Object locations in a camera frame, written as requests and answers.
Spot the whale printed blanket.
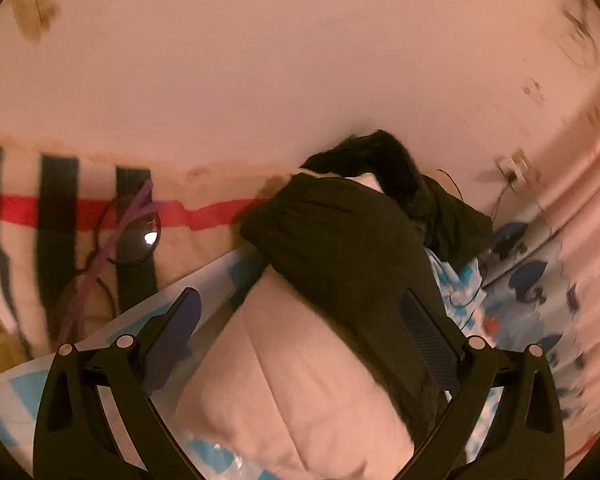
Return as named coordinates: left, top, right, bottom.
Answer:
left=477, top=205, right=598, bottom=423

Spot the pink curtain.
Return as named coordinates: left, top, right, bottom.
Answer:
left=530, top=102, right=600, bottom=473

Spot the dark jacket with pink lining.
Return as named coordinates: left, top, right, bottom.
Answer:
left=175, top=129, right=496, bottom=480

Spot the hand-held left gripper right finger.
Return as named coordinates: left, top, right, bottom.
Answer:
left=395, top=287, right=566, bottom=480

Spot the purple cord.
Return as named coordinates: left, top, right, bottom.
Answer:
left=55, top=182, right=167, bottom=343

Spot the dark round glossy object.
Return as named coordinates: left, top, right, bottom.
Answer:
left=114, top=209, right=162, bottom=265

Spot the white wall socket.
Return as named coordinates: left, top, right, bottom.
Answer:
left=496, top=149, right=532, bottom=187

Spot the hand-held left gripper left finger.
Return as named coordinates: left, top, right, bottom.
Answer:
left=32, top=287, right=203, bottom=480

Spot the thin dark cable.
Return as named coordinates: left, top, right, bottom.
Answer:
left=487, top=175, right=513, bottom=222

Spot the blue checkered bed sheet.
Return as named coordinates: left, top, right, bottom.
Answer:
left=0, top=247, right=496, bottom=480

